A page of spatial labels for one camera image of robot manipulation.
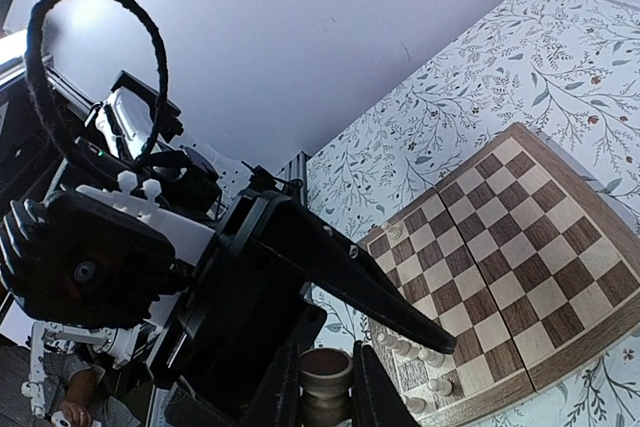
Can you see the dark chess piece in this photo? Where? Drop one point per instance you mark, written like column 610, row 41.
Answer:
column 326, row 377

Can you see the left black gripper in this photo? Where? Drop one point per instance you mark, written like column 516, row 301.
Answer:
column 246, row 301

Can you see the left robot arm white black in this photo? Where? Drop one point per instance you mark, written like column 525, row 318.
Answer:
column 177, row 180

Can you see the person's hand with controller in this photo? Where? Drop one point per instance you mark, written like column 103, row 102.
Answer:
column 73, row 388

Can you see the white chess queen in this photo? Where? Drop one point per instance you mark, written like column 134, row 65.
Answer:
column 400, row 346

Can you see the white chess rook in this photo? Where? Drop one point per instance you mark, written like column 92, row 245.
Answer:
column 416, row 405

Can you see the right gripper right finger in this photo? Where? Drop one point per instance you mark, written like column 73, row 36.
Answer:
column 375, row 401

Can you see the floral table mat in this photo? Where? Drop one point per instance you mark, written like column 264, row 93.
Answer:
column 566, row 70

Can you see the white chess bishop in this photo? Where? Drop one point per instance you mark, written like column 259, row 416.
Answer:
column 440, row 387

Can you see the white chess pawn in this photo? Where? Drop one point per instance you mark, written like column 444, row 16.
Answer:
column 393, row 231

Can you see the wooden chess board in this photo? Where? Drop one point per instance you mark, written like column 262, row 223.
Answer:
column 532, row 272

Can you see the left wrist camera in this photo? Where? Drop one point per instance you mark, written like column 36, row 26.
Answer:
column 92, row 258

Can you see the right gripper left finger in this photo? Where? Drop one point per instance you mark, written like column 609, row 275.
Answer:
column 275, row 403

